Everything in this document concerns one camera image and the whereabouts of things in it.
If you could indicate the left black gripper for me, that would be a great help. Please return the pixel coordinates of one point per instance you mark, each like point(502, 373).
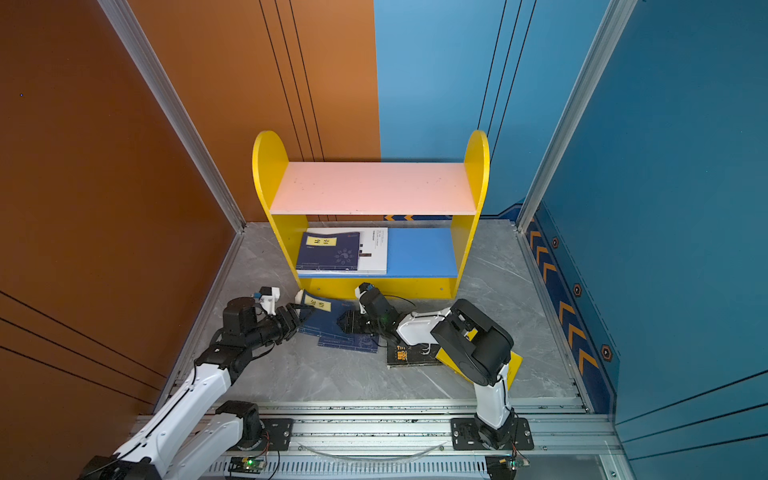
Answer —
point(289, 328)

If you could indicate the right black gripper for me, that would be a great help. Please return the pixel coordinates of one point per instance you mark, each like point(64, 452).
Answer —
point(351, 321)

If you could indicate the dark blue book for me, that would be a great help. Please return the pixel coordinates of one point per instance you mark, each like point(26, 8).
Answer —
point(322, 322)

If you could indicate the white book with dark bars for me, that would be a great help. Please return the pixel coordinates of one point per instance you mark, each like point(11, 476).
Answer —
point(373, 253)

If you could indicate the purple blue book yellow label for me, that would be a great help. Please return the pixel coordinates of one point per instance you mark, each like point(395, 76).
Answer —
point(329, 252)

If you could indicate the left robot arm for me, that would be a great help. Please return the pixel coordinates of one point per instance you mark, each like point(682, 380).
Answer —
point(194, 428)

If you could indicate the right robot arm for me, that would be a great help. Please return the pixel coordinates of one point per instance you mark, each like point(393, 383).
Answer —
point(493, 407)

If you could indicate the black book yellow title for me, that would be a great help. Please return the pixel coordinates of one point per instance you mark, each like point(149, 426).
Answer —
point(414, 354)

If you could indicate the yellow pink blue bookshelf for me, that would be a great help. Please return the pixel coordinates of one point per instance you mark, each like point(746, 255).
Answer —
point(423, 262)

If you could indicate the left green circuit board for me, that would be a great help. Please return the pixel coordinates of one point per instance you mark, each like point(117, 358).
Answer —
point(246, 465)

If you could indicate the green circuit board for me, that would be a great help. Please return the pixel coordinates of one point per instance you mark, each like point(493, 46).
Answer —
point(246, 465)
point(505, 467)

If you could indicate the yellow cartoon cover book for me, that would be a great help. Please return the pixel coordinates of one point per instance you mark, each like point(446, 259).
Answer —
point(510, 366)

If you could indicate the right green circuit board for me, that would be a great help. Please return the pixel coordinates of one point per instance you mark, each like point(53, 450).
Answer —
point(505, 467)

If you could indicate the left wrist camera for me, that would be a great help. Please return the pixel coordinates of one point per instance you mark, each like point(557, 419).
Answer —
point(268, 298)

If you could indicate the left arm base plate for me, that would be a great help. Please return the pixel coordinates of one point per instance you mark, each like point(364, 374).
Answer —
point(276, 435)

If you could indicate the aluminium front rail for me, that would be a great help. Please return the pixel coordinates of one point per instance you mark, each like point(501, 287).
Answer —
point(412, 440)

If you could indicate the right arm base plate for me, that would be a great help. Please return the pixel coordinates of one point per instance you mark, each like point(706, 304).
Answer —
point(472, 434)

